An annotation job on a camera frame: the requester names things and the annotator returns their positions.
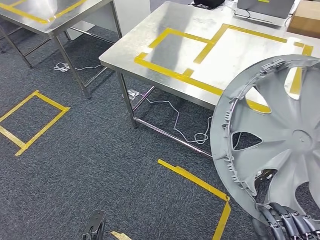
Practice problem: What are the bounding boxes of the yellow floor tape strip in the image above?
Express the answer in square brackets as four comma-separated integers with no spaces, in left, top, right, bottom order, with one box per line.
[110,230,132,240]

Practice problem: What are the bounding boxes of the brown cardboard box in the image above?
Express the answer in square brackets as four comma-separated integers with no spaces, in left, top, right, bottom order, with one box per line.
[287,0,320,40]

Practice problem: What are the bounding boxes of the white power adapter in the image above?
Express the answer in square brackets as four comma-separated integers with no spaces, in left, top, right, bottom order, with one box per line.
[122,89,140,101]

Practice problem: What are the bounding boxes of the steel table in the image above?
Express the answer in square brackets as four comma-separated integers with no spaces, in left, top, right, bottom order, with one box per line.
[0,0,123,100]

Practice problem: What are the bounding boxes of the yellow workbench tape marking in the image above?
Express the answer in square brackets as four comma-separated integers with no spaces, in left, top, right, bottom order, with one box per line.
[134,23,315,115]

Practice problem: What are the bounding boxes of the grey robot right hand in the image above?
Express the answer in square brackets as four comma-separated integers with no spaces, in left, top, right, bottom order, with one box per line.
[252,202,320,240]

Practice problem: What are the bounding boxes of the yellow floor tape square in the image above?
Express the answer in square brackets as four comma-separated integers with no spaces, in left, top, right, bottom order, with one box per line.
[0,90,71,157]
[157,158,232,240]

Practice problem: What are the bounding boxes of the white floor cable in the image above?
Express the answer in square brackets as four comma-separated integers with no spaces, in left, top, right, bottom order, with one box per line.
[138,92,213,146]
[54,61,107,74]

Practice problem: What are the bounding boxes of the steel workbench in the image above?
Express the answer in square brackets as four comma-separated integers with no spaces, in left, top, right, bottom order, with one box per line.
[99,1,320,160]

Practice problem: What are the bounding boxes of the yellow table tape marking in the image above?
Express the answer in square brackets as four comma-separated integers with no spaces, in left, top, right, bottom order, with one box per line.
[0,0,87,25]

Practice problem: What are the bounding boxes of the white cabinet panel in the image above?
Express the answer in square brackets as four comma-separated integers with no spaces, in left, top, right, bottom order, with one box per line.
[66,0,152,41]

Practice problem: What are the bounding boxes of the grey wheel hubcap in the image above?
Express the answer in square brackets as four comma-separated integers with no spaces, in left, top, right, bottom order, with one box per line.
[210,54,320,228]

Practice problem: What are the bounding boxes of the grey laptop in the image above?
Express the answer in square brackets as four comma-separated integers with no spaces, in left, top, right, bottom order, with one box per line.
[235,0,296,28]

